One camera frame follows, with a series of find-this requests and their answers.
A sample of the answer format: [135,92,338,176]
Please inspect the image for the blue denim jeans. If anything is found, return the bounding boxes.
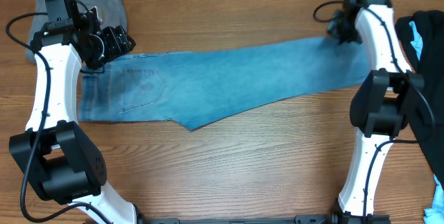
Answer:
[78,37,369,130]

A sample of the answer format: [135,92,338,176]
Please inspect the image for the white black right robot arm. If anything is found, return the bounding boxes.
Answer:
[327,0,425,223]

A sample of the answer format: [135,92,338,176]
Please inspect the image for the folded grey shorts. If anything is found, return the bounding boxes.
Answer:
[25,0,128,63]

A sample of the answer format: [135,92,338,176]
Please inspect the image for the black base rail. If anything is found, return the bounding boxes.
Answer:
[144,214,392,224]

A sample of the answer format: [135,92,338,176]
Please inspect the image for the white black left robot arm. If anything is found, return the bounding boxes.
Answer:
[9,0,144,223]

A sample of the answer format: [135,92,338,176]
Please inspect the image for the black garment pile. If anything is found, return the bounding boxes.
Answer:
[395,10,443,183]

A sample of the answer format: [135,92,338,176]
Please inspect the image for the light blue cloth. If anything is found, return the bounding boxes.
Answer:
[409,21,423,61]

